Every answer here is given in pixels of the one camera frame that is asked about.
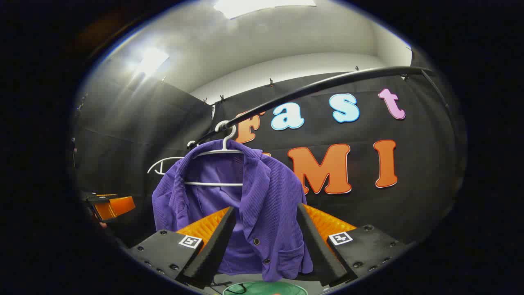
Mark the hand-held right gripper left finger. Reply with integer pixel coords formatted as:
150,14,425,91
126,206,237,289

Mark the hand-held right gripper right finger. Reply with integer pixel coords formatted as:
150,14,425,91
296,203,412,287

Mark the green laundry hamper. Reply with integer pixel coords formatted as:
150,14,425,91
223,281,307,295

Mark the purple corduroy jacket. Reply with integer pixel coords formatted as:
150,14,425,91
151,139,314,282

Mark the white plastic hanger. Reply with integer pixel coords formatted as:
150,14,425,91
184,120,245,187
147,141,198,175

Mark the ceiling light panel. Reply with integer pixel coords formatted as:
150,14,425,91
127,47,170,78

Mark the black clothes rack rail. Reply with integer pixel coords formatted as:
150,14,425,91
188,66,455,149

